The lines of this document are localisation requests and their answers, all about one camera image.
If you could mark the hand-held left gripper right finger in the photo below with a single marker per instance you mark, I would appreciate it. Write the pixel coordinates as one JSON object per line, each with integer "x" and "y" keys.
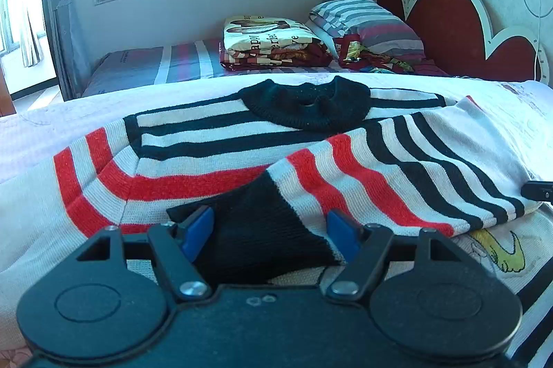
{"x": 343, "y": 236}

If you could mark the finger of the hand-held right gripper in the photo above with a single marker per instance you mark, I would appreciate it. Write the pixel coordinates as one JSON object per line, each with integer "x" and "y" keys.
{"x": 540, "y": 190}

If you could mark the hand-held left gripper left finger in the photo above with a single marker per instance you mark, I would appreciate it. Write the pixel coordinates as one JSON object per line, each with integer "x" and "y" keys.
{"x": 196, "y": 234}

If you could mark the striped knit sweater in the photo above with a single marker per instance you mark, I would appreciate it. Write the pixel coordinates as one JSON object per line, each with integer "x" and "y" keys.
{"x": 268, "y": 152}

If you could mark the cartoon print white cloth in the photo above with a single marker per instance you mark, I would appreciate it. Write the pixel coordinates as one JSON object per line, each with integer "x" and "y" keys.
{"x": 501, "y": 255}

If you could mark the bed with striped sheet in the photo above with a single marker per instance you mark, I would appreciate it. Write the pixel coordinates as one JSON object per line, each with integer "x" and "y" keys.
{"x": 173, "y": 63}

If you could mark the colourful printed cloth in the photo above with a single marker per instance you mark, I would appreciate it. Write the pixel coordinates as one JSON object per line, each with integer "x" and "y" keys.
{"x": 371, "y": 59}

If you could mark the white floral blanket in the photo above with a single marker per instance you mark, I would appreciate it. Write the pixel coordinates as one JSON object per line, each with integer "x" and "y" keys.
{"x": 52, "y": 117}

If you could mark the red heart-shaped headboard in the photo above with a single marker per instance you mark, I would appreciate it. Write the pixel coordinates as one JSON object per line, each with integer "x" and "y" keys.
{"x": 445, "y": 18}

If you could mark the folded printed blanket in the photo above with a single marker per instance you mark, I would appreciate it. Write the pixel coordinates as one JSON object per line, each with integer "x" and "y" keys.
{"x": 272, "y": 39}

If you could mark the striped pillow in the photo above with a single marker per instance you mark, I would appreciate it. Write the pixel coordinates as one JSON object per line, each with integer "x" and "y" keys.
{"x": 371, "y": 22}

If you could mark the brown wooden furniture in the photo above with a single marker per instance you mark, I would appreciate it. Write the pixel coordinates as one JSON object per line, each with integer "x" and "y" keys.
{"x": 5, "y": 91}

